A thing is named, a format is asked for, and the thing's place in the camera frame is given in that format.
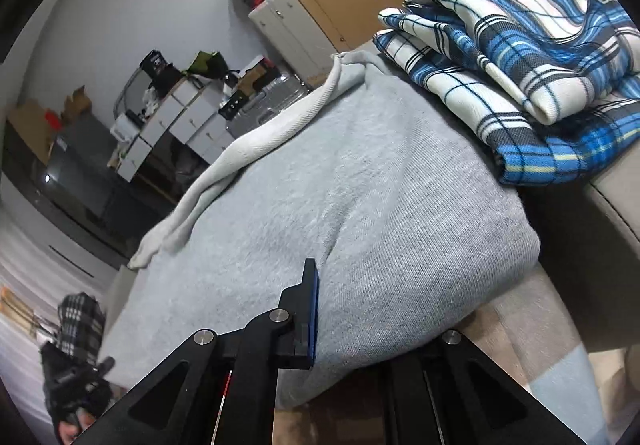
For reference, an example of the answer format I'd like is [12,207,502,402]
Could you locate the grey printed hoodie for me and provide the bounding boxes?
[101,51,539,409]

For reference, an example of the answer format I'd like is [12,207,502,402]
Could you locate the person's left hand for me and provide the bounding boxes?
[58,409,96,445]

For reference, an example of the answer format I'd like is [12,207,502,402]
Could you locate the black white plaid garment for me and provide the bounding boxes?
[55,292,105,365]

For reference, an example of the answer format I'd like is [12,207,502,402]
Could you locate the checkered bed sheet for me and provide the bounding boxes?
[272,265,610,444]

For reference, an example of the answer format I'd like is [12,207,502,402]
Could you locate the dark grey refrigerator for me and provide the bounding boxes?
[29,111,177,256]

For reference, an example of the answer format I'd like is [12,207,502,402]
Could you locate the grey storage box right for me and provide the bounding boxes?
[518,144,639,352]

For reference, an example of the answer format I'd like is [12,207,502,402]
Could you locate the white drawer desk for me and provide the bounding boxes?
[115,78,233,182]

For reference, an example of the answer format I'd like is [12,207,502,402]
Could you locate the open cardboard box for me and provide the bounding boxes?
[63,86,92,121]

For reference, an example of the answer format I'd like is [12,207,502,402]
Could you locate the silver aluminium suitcase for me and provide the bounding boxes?
[218,72,309,139]

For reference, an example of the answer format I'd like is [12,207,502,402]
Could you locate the blue white plaid garment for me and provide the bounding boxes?
[373,0,639,186]

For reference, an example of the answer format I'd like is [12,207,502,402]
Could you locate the white tall cabinet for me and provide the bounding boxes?
[248,0,336,87]

